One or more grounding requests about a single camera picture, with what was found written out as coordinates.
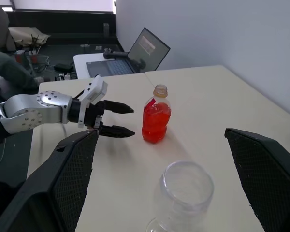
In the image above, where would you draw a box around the clear plastic cup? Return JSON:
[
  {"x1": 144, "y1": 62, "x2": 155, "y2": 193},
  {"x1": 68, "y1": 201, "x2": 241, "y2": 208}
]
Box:
[{"x1": 146, "y1": 160, "x2": 215, "y2": 232}]

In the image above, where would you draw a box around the black handheld device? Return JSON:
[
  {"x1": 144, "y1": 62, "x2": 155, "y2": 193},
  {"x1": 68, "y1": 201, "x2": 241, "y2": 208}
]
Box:
[{"x1": 103, "y1": 47, "x2": 129, "y2": 59}]

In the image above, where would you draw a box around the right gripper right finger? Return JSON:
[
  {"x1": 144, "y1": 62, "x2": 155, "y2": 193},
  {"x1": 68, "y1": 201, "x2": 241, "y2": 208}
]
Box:
[{"x1": 224, "y1": 128, "x2": 290, "y2": 232}]

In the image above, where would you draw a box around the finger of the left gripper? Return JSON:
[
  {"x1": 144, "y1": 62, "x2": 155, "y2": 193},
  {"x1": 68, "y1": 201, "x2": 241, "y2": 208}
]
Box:
[
  {"x1": 99, "y1": 124, "x2": 136, "y2": 139},
  {"x1": 103, "y1": 99, "x2": 135, "y2": 115}
]

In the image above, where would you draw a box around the black open laptop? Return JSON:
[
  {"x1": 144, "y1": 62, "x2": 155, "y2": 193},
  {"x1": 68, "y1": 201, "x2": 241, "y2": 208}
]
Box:
[{"x1": 86, "y1": 27, "x2": 171, "y2": 78}]

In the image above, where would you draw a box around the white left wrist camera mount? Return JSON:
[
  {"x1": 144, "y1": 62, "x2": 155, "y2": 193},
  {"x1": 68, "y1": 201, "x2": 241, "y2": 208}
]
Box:
[{"x1": 77, "y1": 74, "x2": 109, "y2": 129}]

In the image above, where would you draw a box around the red liquid plastic bottle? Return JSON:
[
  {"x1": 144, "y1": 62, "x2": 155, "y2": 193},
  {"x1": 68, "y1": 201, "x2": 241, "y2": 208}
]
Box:
[{"x1": 142, "y1": 84, "x2": 173, "y2": 144}]

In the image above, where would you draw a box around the person's grey-green sleeved arm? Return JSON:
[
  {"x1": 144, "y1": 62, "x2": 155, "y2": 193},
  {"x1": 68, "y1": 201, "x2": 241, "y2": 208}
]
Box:
[{"x1": 0, "y1": 43, "x2": 43, "y2": 94}]

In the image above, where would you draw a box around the white power strip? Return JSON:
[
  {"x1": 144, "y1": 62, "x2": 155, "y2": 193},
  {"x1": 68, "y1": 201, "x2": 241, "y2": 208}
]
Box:
[{"x1": 55, "y1": 72, "x2": 73, "y2": 81}]

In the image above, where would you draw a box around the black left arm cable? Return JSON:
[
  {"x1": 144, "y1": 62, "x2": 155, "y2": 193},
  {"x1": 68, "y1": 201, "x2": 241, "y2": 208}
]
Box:
[{"x1": 72, "y1": 88, "x2": 88, "y2": 100}]

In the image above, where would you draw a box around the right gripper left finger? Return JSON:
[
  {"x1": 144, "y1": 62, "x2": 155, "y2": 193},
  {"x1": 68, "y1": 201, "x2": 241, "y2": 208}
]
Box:
[{"x1": 0, "y1": 129, "x2": 99, "y2": 232}]

